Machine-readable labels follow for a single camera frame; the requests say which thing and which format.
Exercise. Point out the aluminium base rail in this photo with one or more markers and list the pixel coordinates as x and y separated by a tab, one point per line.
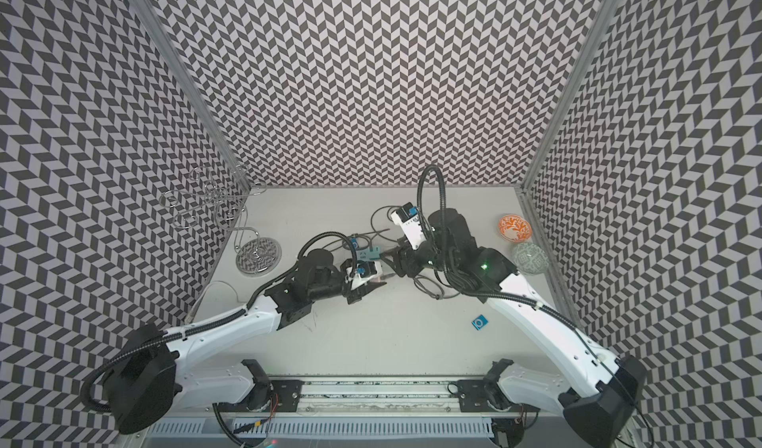
378	409

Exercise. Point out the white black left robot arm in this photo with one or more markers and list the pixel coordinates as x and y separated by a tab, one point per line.
158	371

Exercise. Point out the teal usb charger plug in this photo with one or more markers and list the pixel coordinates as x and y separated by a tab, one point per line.
372	253

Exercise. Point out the green patterned bowl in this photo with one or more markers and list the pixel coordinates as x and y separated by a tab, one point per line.
530	259

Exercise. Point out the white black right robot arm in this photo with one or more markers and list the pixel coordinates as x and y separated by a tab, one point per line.
595	391

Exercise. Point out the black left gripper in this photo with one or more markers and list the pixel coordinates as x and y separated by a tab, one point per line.
358	293

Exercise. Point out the orange patterned bowl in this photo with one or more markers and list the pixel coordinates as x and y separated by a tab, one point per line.
514	228

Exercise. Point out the chrome wire jewelry stand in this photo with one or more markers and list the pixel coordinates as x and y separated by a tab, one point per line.
225	204

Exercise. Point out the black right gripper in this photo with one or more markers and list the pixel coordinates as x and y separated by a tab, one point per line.
405	256

